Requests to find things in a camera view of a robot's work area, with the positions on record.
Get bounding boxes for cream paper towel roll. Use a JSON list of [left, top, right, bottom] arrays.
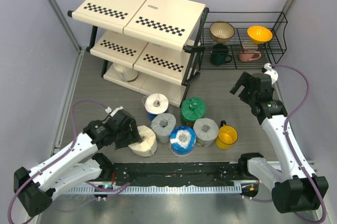
[[128, 125, 157, 157], [112, 63, 138, 82]]

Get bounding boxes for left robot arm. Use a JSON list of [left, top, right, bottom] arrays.
[[14, 107, 141, 217]]

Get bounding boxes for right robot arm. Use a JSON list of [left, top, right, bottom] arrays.
[[230, 72, 329, 213]]

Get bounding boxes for cream checkered three-tier shelf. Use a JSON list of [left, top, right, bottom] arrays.
[[67, 0, 209, 107]]

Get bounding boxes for pink mug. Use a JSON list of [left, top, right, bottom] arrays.
[[239, 40, 262, 63]]

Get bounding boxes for grey paper towel roll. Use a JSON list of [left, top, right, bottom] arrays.
[[193, 118, 219, 148], [151, 113, 176, 144]]

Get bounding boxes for dark green mug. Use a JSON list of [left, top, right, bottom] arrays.
[[210, 44, 233, 66]]

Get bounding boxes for yellow enamel mug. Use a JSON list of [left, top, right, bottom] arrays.
[[215, 120, 239, 150]]

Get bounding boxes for yellow orange bowl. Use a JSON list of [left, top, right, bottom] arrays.
[[247, 26, 273, 44]]

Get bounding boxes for beige brown bowl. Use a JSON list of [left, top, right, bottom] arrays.
[[209, 22, 235, 44]]

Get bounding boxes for green paper towel roll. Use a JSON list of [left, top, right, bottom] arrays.
[[181, 97, 206, 127]]

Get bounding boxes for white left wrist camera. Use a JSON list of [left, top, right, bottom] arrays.
[[105, 106, 123, 117]]

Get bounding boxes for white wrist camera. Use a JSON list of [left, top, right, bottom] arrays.
[[105, 106, 123, 117], [262, 63, 279, 85]]

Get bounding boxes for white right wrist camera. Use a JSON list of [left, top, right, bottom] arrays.
[[262, 63, 279, 85]]

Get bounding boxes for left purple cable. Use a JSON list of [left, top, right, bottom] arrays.
[[7, 99, 131, 224]]

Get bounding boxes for black wire rack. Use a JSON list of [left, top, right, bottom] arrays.
[[199, 11, 288, 70]]

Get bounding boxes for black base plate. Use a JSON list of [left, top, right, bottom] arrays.
[[114, 162, 256, 187]]

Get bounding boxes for white slotted cable duct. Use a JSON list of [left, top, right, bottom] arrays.
[[66, 184, 242, 195]]

